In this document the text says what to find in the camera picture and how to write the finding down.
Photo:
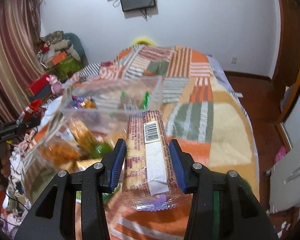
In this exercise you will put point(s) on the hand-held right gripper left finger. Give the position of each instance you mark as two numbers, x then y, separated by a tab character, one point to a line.
117	166

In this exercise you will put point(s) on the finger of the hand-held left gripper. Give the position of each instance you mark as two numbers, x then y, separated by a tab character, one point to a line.
25	125

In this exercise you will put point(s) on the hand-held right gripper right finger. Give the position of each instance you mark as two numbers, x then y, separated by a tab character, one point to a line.
178	166

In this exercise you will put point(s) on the beige biscuit packet with barcode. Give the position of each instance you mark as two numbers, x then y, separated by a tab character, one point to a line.
150	135

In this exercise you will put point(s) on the clear plastic box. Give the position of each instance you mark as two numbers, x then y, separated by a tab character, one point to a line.
102	97

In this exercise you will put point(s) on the red silver packet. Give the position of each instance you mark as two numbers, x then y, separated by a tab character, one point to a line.
30	110

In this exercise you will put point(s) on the yellow green snack packet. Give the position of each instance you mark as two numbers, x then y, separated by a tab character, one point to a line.
92	140

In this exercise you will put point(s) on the red box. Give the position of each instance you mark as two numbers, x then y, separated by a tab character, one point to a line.
40	85

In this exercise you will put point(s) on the orange chips bag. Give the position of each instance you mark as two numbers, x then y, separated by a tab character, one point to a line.
60	152

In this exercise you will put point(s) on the pink toy rabbit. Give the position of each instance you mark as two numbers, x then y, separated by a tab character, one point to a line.
54	85

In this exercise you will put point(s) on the orange patchwork blanket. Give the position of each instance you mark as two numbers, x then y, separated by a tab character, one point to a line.
215	130

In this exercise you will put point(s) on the striped red beige curtain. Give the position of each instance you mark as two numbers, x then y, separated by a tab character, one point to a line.
12	55

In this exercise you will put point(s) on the thin green snack packet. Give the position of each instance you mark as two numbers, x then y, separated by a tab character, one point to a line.
146	100

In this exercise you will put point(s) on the green patterned box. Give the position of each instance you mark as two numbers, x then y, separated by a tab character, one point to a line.
70	67

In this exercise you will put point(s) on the orange box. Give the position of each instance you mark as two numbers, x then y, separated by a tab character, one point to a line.
58	58

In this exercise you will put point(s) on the checkered quilt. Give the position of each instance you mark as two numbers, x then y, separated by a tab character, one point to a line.
95	70

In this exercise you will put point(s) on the floral patterned cushion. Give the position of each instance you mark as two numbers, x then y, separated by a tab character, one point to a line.
53	37

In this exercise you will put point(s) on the white paper sheet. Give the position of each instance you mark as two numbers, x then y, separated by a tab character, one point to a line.
238	95

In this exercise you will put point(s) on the pink plastic item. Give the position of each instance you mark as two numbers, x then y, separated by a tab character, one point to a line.
280	154

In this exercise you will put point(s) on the grey bed sheet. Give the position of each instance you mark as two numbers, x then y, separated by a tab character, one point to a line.
218	70

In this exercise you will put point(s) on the white wardrobe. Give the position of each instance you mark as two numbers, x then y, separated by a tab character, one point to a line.
290	175

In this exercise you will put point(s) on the brown wooden door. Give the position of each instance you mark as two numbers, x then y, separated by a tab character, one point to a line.
290	42

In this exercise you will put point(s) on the white wall socket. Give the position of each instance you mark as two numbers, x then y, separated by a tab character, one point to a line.
233	60

